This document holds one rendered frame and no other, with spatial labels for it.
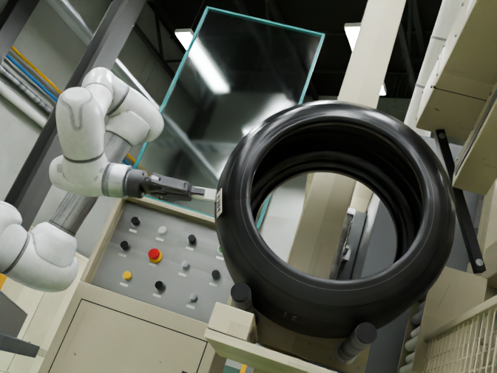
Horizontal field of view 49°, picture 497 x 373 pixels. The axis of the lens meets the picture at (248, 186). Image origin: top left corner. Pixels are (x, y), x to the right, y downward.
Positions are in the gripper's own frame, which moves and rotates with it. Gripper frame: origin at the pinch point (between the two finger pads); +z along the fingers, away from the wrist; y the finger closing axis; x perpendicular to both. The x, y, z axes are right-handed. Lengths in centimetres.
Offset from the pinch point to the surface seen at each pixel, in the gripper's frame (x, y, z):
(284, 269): 19.3, -12.3, 23.3
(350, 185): -20, 26, 38
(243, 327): 33.0, -11.2, 16.8
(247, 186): 1.2, -12.5, 11.8
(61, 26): -565, 690, -486
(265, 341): 30.7, 23.3, 20.7
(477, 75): -41, -8, 65
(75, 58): -536, 746, -468
